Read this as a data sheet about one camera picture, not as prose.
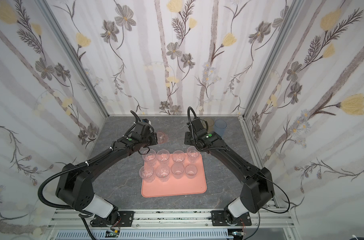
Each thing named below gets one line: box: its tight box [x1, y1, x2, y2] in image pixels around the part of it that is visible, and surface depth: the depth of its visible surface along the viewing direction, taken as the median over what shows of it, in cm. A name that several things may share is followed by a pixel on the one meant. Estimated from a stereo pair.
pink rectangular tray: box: [141, 153, 208, 198], surface depth 89 cm
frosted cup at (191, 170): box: [185, 163, 198, 180], surface depth 88 cm
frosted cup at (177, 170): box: [171, 162, 185, 180], surface depth 88 cm
